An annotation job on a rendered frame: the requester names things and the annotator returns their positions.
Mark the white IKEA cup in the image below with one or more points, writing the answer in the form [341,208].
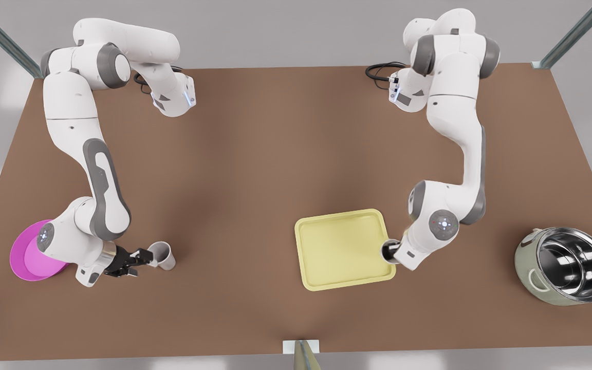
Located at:
[165,255]

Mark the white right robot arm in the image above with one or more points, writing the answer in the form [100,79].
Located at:
[70,108]

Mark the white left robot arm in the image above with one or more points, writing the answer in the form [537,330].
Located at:
[455,103]

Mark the pale yellow tray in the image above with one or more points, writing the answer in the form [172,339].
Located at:
[339,249]

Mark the pink plate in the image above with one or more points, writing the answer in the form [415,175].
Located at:
[31,259]

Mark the pale green steel-lined pot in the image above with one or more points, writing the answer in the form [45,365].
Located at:
[568,267]

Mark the silver frame post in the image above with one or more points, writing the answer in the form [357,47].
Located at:
[573,33]
[3,38]
[303,354]

